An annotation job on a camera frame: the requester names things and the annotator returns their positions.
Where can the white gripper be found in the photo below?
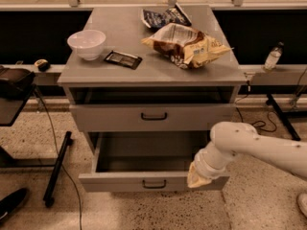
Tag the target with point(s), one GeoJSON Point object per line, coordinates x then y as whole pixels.
{"type": "Point", "coordinates": [202, 167]}

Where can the grey drawer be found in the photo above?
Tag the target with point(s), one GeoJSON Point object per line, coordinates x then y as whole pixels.
{"type": "Point", "coordinates": [143, 161]}
{"type": "Point", "coordinates": [150, 117]}

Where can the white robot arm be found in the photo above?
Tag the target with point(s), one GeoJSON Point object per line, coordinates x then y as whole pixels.
{"type": "Point", "coordinates": [228, 140]}

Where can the grey drawer cabinet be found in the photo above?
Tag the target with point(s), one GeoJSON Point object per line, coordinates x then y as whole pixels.
{"type": "Point", "coordinates": [156, 80]}

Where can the grey top drawer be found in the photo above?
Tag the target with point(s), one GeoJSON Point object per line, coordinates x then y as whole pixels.
{"type": "Point", "coordinates": [150, 117]}

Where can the black wheeled stand leg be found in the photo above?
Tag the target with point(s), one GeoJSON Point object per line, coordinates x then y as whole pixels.
{"type": "Point", "coordinates": [282, 117]}

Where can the brown yellow chip bag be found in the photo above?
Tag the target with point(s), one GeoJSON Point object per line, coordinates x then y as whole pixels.
{"type": "Point", "coordinates": [186, 47]}

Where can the small dark snack packet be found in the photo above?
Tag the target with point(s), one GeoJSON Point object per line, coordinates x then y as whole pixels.
{"type": "Point", "coordinates": [122, 59]}

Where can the clear plastic bottle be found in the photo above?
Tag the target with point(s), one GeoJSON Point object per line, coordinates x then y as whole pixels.
{"type": "Point", "coordinates": [273, 57]}

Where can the blue chip bag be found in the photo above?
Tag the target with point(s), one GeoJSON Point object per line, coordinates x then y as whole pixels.
{"type": "Point", "coordinates": [156, 20]}

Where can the white bowl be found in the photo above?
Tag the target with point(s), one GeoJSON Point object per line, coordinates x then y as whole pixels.
{"type": "Point", "coordinates": [87, 44]}

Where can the black shoe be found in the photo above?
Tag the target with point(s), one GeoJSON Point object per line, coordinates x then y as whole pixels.
{"type": "Point", "coordinates": [12, 201]}

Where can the yellow black tape measure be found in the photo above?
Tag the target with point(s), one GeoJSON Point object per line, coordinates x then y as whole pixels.
{"type": "Point", "coordinates": [42, 65]}

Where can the black side table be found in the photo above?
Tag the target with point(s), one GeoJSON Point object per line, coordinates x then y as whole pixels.
{"type": "Point", "coordinates": [29, 137]}

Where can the black bag on table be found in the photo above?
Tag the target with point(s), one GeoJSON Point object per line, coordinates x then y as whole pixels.
{"type": "Point", "coordinates": [15, 82]}

